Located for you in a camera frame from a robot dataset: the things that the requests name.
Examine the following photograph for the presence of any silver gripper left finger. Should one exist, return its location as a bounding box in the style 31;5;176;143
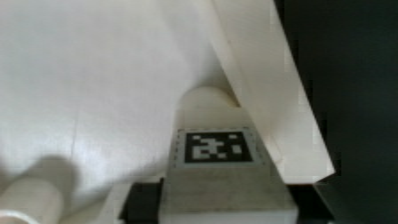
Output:
97;181;168;224

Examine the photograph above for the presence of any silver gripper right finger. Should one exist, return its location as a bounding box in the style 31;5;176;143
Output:
288;176;398;224

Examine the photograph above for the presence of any white table leg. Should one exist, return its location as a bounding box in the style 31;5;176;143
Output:
159;87;299;224

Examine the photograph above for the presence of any white square table top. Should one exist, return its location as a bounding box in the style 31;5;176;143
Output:
0;0;335;219

